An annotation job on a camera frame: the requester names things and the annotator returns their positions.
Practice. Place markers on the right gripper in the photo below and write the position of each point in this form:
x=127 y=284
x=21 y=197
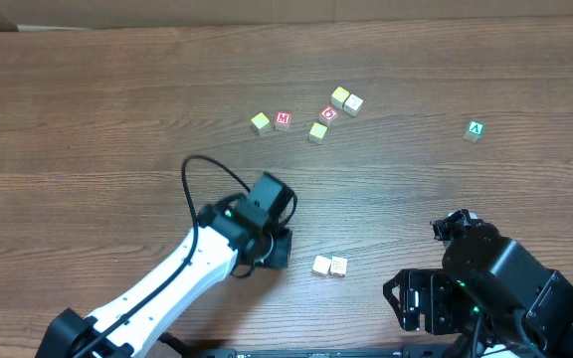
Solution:
x=414 y=299

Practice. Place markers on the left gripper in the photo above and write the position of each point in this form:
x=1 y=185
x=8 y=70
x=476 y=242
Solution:
x=281 y=250

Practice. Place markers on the plain yellow wooden block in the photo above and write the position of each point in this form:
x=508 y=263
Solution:
x=321 y=265

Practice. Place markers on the white E letter block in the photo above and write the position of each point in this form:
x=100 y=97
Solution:
x=338 y=266

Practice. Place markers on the white block red edge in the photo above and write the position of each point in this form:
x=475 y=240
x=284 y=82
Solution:
x=474 y=131

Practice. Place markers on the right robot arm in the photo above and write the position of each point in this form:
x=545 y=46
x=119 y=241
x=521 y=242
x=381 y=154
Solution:
x=490 y=292

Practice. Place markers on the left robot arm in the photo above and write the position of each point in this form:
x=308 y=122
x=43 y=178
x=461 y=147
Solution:
x=244 y=229

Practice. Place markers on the yellow block left cluster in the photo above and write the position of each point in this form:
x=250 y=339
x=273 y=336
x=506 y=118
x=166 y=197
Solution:
x=261 y=124

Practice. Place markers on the red M letter block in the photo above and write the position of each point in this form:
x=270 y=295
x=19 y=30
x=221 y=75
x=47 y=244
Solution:
x=283 y=120

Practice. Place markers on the yellow block centre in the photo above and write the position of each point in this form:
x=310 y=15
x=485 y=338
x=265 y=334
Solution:
x=317 y=133

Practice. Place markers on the red circle letter block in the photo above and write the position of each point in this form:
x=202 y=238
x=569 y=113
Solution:
x=328 y=115

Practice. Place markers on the yellow block top right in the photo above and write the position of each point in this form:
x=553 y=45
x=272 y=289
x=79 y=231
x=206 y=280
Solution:
x=339 y=97

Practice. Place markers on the white block top right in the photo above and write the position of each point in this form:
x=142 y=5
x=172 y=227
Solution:
x=353 y=104

